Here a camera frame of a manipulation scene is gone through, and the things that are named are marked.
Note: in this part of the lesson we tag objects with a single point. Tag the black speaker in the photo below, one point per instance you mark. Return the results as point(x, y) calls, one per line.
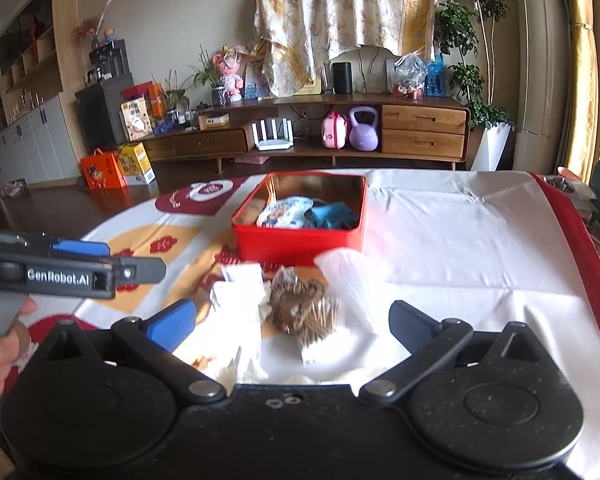
point(342, 77)

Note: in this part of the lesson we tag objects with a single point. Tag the filled clear plastic bag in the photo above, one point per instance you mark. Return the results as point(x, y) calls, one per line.
point(409, 75)

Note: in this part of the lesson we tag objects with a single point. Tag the vase with pink flowers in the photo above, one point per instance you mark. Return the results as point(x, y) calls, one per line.
point(94, 35)

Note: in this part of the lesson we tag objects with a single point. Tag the white router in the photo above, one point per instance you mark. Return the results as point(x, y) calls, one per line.
point(274, 144)

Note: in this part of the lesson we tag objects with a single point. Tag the black coffee machine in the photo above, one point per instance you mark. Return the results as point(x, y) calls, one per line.
point(110, 60)

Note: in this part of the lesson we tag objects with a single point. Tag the orange gift box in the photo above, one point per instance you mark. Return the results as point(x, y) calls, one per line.
point(102, 172)

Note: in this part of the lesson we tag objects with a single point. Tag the blue white printed cloth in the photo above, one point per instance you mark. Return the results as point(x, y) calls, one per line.
point(285, 212)

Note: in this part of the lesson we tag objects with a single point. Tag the white wall cabinet with shelves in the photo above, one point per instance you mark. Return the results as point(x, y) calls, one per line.
point(35, 135)

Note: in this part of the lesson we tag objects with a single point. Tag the potted plant dark vase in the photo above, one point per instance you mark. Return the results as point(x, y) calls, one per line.
point(219, 96)

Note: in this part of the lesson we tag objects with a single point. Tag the small doll figure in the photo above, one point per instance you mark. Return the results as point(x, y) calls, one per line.
point(109, 35)

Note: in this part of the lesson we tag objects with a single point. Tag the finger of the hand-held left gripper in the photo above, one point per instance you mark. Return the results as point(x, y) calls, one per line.
point(80, 247)
point(140, 269)

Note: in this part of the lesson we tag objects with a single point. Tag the potted tree white planter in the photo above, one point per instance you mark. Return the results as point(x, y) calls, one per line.
point(490, 145)

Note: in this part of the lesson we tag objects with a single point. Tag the wooden TV cabinet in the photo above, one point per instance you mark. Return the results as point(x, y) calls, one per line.
point(420, 120)

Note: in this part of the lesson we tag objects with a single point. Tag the blue plastic object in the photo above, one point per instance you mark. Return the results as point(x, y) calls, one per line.
point(436, 80)

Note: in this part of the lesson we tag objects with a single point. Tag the teal cloth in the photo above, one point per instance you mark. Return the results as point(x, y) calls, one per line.
point(335, 216)

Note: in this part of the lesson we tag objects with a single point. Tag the small potted plant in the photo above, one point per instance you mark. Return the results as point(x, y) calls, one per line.
point(174, 97)

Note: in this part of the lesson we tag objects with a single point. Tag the floral cloth cover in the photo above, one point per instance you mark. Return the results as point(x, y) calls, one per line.
point(330, 10)

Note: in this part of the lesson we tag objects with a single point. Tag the purple kettlebell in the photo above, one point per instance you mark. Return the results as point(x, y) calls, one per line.
point(363, 135)

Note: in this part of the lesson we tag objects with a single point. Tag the bag of toothpicks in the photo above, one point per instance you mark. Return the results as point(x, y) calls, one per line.
point(290, 287)

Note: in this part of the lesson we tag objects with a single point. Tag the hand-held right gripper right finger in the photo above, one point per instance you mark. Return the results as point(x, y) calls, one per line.
point(410, 322)

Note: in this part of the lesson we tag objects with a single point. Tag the person's left hand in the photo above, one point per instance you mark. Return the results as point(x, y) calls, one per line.
point(5, 350)

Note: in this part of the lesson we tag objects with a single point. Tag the dark cabinet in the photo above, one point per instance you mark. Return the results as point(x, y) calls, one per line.
point(102, 115)

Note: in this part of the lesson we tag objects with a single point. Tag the red orange box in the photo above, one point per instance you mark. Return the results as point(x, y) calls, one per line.
point(152, 97)

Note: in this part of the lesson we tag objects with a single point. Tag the small white wooden box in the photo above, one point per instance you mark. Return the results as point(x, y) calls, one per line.
point(214, 121)

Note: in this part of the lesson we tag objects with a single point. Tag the white standing air conditioner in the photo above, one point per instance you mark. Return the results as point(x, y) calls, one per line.
point(540, 60)

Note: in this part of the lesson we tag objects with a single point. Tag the pink case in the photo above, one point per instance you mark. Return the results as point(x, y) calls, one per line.
point(335, 132)

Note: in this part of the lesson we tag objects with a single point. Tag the red tin box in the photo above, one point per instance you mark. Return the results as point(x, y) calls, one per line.
point(300, 247)

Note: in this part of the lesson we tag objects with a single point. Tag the pink plush doll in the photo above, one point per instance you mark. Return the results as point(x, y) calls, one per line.
point(231, 77)

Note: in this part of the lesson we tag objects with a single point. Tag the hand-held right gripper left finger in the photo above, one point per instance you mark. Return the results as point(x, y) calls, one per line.
point(172, 325)

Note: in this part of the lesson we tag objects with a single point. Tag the pink flat box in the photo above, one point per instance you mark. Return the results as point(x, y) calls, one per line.
point(252, 159)

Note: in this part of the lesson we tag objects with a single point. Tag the white red printed tablecloth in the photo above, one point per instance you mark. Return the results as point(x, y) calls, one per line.
point(455, 240)

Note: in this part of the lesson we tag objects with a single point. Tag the yellow carton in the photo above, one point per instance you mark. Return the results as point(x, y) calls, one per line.
point(136, 162)

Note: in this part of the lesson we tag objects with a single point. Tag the blue picture card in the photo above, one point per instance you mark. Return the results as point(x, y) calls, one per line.
point(254, 80)

